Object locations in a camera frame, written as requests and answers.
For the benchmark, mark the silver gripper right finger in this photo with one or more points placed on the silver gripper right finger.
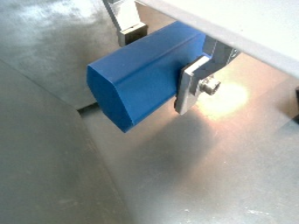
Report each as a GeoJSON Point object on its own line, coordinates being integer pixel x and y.
{"type": "Point", "coordinates": [196, 77]}

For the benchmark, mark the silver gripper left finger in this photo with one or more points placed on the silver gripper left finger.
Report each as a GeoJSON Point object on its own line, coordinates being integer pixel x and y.
{"type": "Point", "coordinates": [130, 27]}

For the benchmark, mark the blue hexagon prism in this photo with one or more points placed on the blue hexagon prism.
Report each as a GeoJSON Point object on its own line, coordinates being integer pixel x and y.
{"type": "Point", "coordinates": [135, 79]}

